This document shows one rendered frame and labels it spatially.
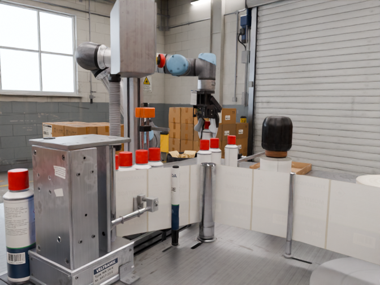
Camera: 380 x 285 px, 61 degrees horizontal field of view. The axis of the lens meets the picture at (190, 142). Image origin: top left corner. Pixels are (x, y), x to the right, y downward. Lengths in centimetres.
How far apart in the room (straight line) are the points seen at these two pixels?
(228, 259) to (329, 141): 471
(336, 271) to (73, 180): 51
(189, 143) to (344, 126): 233
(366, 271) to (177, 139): 454
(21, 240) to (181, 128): 449
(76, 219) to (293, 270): 43
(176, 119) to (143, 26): 426
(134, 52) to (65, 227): 49
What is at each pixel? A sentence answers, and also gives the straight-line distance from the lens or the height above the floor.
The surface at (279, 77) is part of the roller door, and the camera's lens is 575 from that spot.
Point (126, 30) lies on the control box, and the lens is 87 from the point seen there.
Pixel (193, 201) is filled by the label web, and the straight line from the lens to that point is 79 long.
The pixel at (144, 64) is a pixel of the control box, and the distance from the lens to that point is 87.
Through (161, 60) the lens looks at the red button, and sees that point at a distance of 90.
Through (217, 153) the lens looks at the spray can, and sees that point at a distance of 115.
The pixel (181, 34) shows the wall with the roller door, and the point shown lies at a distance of 763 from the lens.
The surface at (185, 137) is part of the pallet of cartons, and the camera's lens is 498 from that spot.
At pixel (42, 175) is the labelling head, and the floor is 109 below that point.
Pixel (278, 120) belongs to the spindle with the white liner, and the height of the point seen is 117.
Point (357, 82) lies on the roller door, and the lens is 522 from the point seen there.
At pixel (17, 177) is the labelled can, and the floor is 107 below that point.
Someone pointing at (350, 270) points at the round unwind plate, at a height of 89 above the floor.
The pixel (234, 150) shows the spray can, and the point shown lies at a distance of 127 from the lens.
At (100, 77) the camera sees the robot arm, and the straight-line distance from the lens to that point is 148.
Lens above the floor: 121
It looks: 7 degrees down
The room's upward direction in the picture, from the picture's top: 1 degrees clockwise
